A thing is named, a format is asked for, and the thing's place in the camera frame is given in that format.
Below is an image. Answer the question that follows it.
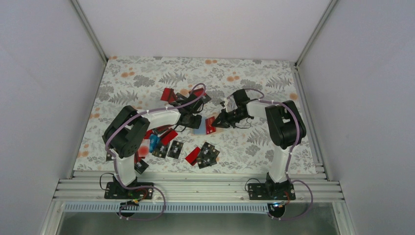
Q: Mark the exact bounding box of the blue card pile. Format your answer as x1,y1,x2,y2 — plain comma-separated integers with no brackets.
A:
149,134,160,153

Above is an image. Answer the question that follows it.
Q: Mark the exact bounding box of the grey cable duct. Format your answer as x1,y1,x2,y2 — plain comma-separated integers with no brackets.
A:
63,202,269,214

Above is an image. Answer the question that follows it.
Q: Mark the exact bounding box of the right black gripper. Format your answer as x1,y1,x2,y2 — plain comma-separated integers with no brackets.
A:
211,108,247,128

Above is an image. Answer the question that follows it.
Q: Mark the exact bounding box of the red card centre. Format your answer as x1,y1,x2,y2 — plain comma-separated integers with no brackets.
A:
160,128,178,145

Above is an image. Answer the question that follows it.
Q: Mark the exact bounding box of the red vip card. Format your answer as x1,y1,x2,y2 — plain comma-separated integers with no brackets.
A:
205,116,216,135

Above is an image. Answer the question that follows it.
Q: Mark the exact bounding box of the aluminium rail frame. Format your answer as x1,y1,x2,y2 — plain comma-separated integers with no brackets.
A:
53,171,345,203

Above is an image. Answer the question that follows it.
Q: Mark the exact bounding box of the red card top middle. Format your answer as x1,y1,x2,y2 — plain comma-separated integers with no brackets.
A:
189,88,206,98

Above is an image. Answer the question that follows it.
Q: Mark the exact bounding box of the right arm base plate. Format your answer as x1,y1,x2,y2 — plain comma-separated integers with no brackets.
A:
247,183,296,201

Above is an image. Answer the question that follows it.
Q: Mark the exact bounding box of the black card top middle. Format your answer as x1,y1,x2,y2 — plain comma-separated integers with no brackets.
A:
201,94,211,104

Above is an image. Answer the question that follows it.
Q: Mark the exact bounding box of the black card pair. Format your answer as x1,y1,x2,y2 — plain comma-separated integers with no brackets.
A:
196,153,217,169
199,142,220,161

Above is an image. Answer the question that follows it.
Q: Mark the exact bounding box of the black card bottom pair right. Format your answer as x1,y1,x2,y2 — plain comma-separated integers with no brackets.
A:
199,142,220,161

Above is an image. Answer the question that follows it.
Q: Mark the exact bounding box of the floral table mat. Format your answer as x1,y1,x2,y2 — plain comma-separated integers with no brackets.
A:
74,56,298,174

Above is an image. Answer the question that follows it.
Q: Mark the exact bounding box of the black card centre right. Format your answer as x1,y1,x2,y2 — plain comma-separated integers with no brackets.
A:
167,141,184,159

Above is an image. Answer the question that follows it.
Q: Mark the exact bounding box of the red card top left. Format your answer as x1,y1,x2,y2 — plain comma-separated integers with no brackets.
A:
160,88,177,103

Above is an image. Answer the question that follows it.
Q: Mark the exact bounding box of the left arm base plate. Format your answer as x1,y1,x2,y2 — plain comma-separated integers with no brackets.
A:
104,181,154,200

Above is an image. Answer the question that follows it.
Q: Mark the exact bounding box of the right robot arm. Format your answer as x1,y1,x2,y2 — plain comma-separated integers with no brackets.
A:
212,89,306,199

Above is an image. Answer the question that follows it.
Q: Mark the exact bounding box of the black card bottom pair left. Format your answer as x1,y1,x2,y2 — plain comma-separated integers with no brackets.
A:
196,153,217,169

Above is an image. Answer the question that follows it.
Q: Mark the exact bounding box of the beige card holder wallet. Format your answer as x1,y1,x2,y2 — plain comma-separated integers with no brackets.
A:
192,116,224,135

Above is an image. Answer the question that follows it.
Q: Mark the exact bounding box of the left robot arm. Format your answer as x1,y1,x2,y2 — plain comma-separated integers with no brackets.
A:
102,97,203,198

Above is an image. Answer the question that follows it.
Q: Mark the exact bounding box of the black card centre left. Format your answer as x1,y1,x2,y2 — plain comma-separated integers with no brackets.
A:
152,142,170,159

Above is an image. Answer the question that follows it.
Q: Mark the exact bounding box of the white red dot card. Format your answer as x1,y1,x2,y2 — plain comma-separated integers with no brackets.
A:
137,139,150,159

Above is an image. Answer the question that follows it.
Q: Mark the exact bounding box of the black card top left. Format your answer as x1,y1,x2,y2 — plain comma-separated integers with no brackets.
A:
175,93,187,105

